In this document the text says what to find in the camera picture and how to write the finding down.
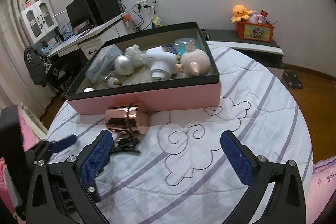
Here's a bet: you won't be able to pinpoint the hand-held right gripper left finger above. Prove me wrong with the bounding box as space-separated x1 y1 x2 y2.
26 130 113 224

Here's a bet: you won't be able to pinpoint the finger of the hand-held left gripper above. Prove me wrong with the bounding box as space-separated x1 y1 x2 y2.
26 135 77 165

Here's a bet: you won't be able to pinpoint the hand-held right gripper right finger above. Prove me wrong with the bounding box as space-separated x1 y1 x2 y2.
220 130 307 224

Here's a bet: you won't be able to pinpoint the black hair clip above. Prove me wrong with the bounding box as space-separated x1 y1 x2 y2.
109 136 141 155

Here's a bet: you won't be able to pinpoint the rose gold canister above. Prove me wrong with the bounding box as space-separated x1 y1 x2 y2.
105 101 148 135

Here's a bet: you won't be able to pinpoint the pink box with dark rim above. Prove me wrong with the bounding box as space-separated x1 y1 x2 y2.
64 21 222 115

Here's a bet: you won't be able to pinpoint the clear plastic packet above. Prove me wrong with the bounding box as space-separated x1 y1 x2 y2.
85 46 122 83

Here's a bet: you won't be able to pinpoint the pearl white ball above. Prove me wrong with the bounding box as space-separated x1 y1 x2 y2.
114 55 134 75

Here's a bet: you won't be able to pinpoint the pig doll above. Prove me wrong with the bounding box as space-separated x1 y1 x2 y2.
175 40 212 78

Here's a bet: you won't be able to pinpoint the white flower-shaped toy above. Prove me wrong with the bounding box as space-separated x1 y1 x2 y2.
125 44 146 67

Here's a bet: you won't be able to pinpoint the white massage gun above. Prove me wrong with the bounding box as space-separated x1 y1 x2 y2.
146 47 177 80

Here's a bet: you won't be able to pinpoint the clear blue plastic container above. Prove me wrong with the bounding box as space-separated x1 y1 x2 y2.
175 37 197 55

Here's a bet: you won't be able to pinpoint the black chair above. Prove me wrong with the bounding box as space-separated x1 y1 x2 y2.
24 44 79 90

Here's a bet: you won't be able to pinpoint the dark jacket with white print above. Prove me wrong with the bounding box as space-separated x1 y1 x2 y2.
24 46 48 86

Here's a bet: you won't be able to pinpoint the pink printed pillow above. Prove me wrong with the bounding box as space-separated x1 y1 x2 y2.
306 156 336 224

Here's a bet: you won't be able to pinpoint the black bathroom scale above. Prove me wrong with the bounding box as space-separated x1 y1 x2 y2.
283 70 303 89

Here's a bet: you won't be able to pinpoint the beige curtain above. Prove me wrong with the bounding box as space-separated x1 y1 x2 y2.
0 0 61 119

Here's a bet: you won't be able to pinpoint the white desk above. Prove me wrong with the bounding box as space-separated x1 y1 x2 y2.
46 14 132 62

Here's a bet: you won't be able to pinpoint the dark and white nightstand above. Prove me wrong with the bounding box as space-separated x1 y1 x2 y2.
201 29 285 83

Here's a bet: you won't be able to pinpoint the blue and white box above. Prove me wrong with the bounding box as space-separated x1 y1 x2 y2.
60 23 72 38

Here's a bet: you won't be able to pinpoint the white glass-door cabinet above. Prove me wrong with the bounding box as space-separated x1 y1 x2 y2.
20 0 59 41

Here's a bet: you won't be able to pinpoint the red printed storage box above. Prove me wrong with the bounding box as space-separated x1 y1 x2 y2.
235 20 275 43

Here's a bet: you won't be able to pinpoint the black computer monitor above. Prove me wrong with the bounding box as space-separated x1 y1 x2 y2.
66 0 96 29

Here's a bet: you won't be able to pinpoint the clear bottle with orange cap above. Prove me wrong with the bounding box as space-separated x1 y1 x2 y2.
124 14 134 33

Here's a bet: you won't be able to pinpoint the large black speaker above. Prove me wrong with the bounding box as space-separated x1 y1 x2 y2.
84 0 122 25

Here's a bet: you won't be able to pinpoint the orange octopus plush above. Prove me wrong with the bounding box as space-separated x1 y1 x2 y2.
231 5 254 23

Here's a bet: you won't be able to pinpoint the green yellow hanging packet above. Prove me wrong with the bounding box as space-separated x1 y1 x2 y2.
152 14 163 28

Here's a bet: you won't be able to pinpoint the black power cable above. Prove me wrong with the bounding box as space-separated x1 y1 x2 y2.
131 4 147 30

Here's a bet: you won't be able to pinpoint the white wall outlets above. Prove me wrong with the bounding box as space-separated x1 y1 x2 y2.
135 0 159 10

